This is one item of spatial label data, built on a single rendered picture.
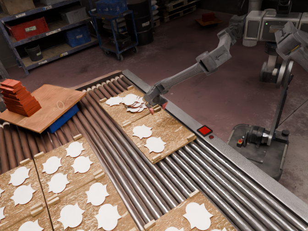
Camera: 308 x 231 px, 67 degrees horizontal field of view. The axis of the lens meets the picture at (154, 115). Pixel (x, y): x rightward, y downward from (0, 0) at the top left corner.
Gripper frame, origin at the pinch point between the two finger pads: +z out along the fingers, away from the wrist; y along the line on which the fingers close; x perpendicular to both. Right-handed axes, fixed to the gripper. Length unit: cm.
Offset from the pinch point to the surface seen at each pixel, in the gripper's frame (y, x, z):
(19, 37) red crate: -53, 408, 30
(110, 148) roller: -40.2, 0.0, 10.8
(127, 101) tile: -10.1, 28.7, 1.9
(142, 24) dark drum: 176, 332, 53
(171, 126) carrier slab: 2.9, -11.1, 9.0
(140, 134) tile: -18.8, -4.9, 7.9
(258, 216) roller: -2, -86, 12
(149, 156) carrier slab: -24.1, -24.3, 9.2
